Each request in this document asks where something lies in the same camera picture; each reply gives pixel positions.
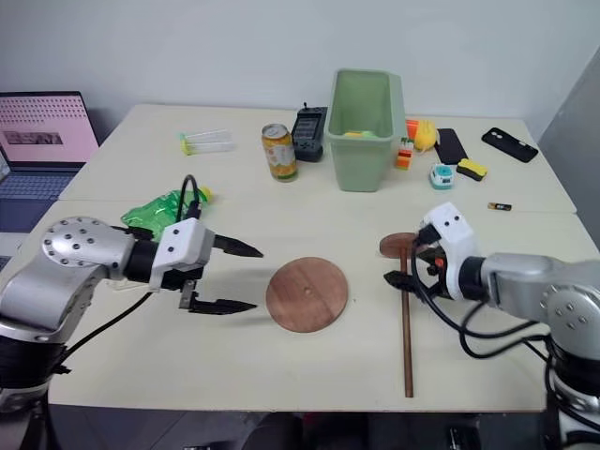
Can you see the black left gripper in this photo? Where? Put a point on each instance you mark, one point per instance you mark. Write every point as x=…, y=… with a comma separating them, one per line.
x=185, y=277

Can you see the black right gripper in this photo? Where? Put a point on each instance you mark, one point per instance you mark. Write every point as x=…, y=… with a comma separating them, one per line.
x=433, y=272

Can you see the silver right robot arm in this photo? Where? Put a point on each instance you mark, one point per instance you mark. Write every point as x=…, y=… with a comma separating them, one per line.
x=529, y=281

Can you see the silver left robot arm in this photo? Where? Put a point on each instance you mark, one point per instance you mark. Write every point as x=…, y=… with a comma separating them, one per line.
x=70, y=262

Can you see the small round wooden disc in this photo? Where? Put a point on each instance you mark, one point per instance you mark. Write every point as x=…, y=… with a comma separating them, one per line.
x=390, y=244

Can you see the long wooden pole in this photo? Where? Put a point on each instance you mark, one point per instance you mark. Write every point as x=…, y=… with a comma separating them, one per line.
x=408, y=337

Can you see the large round wooden base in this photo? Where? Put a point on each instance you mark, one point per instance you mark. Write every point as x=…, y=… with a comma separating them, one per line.
x=307, y=295

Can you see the crushed green plastic bottle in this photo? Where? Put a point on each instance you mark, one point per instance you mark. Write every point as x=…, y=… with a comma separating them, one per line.
x=154, y=213

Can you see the teal and white small gadget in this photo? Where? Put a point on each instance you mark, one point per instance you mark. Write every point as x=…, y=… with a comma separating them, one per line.
x=442, y=176

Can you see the black and gold battery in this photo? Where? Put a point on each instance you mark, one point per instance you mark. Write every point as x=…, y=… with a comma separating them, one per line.
x=499, y=205

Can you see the colourful toy brick stack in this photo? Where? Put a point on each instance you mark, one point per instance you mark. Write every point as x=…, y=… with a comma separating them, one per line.
x=405, y=154

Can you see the green plastic bin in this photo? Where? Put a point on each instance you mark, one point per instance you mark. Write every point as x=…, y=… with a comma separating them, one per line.
x=358, y=159

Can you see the clear tube with green cap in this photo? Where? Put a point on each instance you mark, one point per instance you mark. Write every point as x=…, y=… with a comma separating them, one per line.
x=211, y=147
x=206, y=135

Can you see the yellow and black sponge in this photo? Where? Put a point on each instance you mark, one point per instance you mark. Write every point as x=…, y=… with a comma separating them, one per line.
x=471, y=169

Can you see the orange drink can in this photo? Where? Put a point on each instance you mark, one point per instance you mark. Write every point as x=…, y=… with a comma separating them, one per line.
x=280, y=154

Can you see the yellow green sponge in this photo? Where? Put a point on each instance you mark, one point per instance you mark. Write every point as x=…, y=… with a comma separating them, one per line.
x=358, y=134

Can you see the orange block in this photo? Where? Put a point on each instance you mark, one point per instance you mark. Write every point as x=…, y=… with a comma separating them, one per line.
x=411, y=127

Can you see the black handheld device with antenna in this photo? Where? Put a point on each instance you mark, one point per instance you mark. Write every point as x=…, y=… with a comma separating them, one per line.
x=308, y=133

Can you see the open laptop with pink screen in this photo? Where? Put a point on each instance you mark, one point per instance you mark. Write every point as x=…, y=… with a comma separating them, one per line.
x=42, y=136

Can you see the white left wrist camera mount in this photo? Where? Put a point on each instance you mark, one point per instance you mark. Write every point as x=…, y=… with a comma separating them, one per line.
x=187, y=244

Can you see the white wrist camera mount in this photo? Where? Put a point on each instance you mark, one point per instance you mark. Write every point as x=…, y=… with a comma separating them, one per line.
x=187, y=244
x=454, y=234

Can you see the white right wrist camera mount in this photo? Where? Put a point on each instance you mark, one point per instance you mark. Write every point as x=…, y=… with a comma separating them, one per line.
x=454, y=234

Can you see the black phone with camera holes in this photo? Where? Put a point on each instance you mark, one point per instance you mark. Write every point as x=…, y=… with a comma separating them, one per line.
x=510, y=144

